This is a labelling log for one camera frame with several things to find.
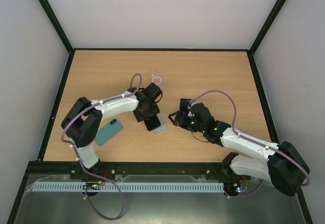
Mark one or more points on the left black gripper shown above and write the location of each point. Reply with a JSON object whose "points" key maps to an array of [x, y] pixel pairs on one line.
{"points": [[155, 109]]}

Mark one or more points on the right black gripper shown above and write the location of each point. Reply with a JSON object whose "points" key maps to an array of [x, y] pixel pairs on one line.
{"points": [[183, 120]]}

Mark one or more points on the white translucent phone case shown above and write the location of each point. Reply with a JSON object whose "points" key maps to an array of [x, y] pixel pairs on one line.
{"points": [[163, 126]]}

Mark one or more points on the black phone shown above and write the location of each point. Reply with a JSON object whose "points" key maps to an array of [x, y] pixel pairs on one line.
{"points": [[152, 123]]}

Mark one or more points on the blue phone dark screen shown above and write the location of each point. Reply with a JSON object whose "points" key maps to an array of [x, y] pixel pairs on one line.
{"points": [[184, 104]]}

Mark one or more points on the light blue phone case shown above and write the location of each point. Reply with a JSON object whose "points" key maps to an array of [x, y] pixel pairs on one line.
{"points": [[180, 104]]}

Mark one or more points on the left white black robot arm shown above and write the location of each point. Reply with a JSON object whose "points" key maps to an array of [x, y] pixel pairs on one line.
{"points": [[82, 122]]}

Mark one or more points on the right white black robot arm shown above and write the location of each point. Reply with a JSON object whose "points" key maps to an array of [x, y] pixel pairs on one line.
{"points": [[279, 164]]}

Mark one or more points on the clear magsafe phone case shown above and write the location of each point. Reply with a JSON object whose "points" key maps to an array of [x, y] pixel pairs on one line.
{"points": [[157, 78]]}

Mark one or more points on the teal phone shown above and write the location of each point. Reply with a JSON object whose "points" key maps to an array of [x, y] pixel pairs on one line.
{"points": [[108, 131]]}

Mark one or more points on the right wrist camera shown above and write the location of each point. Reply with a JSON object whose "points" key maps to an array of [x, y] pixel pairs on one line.
{"points": [[189, 104]]}

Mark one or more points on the white slotted cable duct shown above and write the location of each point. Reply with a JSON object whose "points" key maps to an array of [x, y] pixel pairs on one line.
{"points": [[129, 187]]}

